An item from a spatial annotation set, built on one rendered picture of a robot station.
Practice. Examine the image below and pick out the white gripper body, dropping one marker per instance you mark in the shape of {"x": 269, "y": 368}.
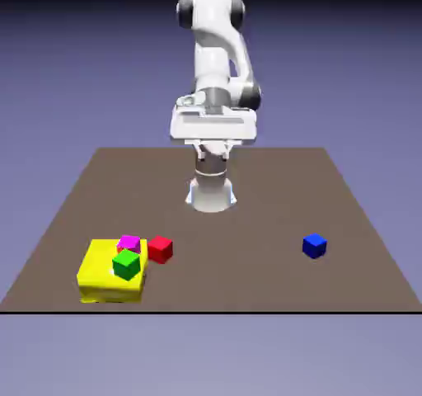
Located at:
{"x": 212, "y": 127}

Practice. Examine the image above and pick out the small green cube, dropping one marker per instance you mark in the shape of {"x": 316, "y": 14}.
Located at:
{"x": 126, "y": 264}

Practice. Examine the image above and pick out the small red cube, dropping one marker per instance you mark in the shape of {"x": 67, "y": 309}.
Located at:
{"x": 160, "y": 249}

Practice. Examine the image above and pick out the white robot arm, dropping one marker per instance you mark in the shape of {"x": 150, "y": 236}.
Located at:
{"x": 211, "y": 39}

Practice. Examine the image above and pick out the small magenta cube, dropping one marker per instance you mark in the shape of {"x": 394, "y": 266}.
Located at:
{"x": 129, "y": 242}

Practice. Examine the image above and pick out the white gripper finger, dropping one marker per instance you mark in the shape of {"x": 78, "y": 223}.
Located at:
{"x": 199, "y": 151}
{"x": 225, "y": 151}

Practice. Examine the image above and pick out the large yellow box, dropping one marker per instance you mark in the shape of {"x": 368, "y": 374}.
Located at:
{"x": 99, "y": 270}

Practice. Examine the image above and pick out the small blue cube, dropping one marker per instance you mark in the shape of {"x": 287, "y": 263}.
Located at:
{"x": 314, "y": 245}

